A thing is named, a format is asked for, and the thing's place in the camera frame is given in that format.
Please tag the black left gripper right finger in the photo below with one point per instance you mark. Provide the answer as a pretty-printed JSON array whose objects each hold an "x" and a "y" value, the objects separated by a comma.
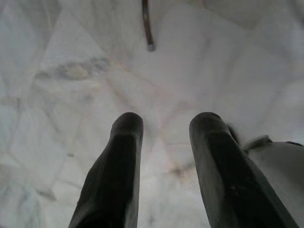
[{"x": 232, "y": 180}]

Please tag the brown furniture leg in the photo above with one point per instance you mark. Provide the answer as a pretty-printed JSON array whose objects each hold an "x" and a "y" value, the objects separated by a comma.
[{"x": 148, "y": 26}]

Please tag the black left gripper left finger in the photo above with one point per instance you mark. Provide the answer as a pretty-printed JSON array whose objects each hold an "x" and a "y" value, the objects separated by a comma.
[{"x": 111, "y": 171}]

